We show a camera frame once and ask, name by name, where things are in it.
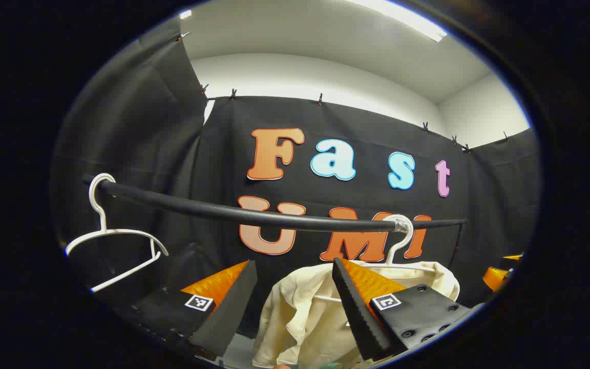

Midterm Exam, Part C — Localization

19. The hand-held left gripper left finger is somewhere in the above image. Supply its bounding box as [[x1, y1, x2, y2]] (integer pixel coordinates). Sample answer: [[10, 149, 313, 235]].
[[121, 260, 258, 358]]

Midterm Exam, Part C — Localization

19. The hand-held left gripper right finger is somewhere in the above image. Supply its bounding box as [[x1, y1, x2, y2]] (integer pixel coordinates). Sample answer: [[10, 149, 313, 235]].
[[332, 257, 473, 361]]

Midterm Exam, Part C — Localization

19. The cream shirt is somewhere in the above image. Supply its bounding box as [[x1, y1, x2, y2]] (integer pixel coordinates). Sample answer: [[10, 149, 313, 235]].
[[252, 260, 460, 369]]

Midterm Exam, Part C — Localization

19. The large white plastic hanger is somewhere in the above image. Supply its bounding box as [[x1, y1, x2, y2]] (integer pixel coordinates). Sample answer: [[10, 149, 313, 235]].
[[313, 214, 436, 303]]

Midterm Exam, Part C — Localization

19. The small white plastic hanger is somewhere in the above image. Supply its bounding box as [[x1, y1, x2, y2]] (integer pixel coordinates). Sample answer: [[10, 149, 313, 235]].
[[65, 173, 169, 294]]

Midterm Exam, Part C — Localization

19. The black backdrop cloth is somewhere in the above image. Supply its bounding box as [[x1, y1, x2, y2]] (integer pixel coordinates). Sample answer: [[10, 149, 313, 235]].
[[52, 18, 540, 354]]

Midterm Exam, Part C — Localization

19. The row of black cloth clips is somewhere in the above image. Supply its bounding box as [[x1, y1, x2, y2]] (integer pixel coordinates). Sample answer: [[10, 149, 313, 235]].
[[176, 31, 511, 154]]

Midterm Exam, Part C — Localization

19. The long ceiling light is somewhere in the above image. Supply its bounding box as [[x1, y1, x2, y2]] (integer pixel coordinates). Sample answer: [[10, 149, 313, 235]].
[[346, 0, 448, 43]]

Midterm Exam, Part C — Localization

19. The black clothes rail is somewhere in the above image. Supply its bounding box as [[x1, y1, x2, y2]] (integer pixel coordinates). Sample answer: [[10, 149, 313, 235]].
[[82, 174, 470, 270]]

